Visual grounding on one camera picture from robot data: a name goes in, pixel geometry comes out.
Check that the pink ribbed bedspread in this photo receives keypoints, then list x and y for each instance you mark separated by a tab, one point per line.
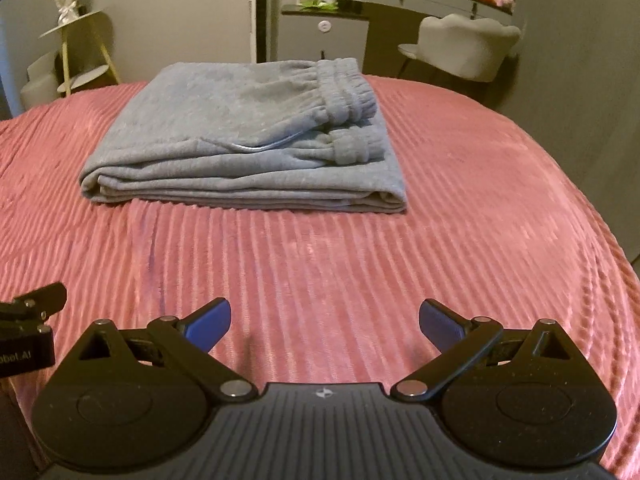
493	227

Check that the grey fleece pants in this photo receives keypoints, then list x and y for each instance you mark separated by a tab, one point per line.
305	135

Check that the yellow legged side table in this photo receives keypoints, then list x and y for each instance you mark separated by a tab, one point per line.
84	53

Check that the grey drawer cabinet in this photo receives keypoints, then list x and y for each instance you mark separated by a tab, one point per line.
313	35

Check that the grey curtain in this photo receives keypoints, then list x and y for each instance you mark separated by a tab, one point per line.
576	91

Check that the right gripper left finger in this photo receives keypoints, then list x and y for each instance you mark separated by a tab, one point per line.
181	345

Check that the white plush chair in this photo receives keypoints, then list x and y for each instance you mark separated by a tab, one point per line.
471	49

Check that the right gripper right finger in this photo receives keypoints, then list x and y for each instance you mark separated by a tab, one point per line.
480	360

